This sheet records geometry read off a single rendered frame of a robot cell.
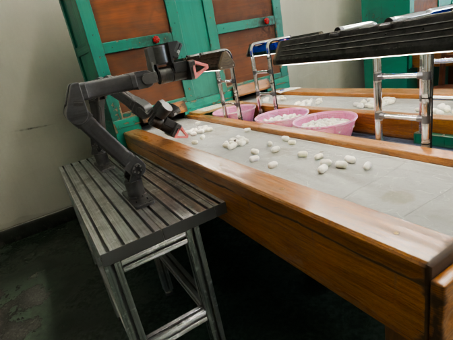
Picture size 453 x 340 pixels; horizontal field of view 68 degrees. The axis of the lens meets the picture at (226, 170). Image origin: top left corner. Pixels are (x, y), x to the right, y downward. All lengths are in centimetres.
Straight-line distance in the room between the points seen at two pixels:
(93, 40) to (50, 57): 96
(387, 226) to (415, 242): 6
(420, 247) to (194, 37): 193
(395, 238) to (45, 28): 278
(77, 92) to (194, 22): 131
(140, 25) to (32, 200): 168
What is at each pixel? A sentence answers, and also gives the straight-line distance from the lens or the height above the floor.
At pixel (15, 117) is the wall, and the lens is 301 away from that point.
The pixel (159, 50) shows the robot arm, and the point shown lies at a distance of 124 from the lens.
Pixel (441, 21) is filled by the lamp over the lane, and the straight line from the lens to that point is 85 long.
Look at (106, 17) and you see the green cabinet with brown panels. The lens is 215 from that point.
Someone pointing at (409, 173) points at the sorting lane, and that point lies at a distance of 99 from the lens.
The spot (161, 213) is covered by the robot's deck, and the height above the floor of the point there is 67.
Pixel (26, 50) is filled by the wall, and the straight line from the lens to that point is 301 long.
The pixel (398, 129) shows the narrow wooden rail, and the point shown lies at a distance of 148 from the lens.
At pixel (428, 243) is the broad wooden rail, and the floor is 76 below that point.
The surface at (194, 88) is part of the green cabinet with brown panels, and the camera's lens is 228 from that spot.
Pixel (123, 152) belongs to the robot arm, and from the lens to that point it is 121.
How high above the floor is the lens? 113
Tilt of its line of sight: 20 degrees down
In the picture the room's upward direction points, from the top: 11 degrees counter-clockwise
